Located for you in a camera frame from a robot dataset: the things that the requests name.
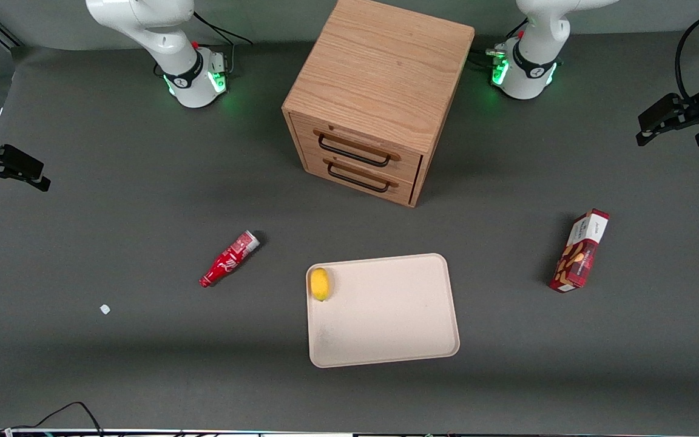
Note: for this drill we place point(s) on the red cookie box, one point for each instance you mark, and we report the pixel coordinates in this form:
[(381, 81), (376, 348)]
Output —
[(579, 252)]

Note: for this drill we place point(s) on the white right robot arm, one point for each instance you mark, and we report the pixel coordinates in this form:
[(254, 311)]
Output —
[(161, 36)]

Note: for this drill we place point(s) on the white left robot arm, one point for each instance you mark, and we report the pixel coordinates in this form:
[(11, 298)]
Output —
[(534, 42)]

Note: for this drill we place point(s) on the beige plastic tray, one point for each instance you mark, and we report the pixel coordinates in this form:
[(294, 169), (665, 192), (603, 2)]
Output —
[(386, 312)]

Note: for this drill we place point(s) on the red cola bottle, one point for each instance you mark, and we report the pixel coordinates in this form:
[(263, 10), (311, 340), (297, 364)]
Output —
[(228, 260)]

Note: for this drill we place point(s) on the wooden drawer cabinet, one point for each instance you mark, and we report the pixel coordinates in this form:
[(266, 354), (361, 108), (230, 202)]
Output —
[(380, 67)]

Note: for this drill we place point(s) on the yellow lemon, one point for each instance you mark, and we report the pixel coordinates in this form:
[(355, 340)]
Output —
[(320, 283)]

